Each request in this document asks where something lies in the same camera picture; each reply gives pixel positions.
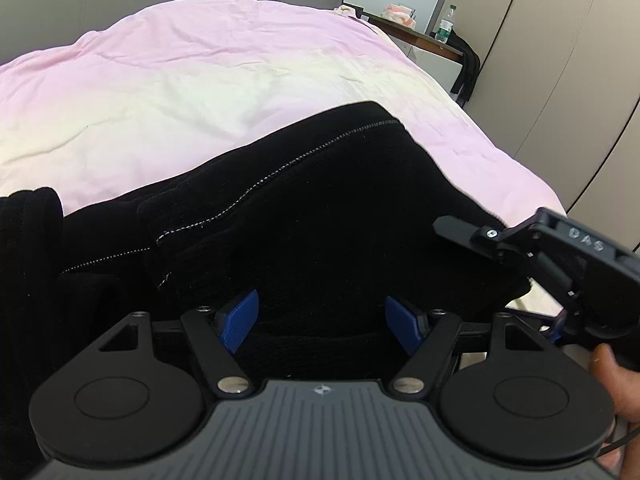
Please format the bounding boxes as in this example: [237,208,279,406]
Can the black velvet pants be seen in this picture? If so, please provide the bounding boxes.
[1,102,529,479]

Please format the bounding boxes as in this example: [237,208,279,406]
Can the person right hand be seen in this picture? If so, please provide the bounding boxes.
[589,344,640,480]

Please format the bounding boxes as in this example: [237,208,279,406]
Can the beige wardrobe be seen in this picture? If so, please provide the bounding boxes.
[447,0,639,249]

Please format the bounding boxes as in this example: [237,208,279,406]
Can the black garment on cabinet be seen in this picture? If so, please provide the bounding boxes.
[447,30,482,107]

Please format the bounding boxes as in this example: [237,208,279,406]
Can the white bedside cabinet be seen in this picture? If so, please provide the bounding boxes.
[362,12,464,107]

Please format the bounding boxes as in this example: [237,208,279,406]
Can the clear plastic water bottle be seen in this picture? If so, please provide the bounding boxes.
[435,4,457,44]

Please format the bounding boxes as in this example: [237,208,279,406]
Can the pink floral duvet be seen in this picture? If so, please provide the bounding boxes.
[1,0,561,229]

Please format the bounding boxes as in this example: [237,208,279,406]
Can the tissue pack on cabinet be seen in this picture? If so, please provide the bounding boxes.
[381,4,416,29]

